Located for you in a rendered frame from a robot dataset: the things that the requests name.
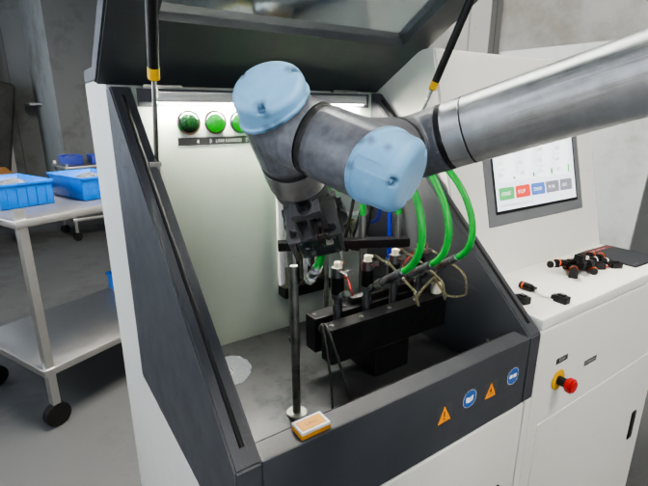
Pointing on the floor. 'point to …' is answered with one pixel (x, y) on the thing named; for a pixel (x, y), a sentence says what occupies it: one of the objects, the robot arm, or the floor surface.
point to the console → (574, 435)
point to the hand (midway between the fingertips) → (324, 243)
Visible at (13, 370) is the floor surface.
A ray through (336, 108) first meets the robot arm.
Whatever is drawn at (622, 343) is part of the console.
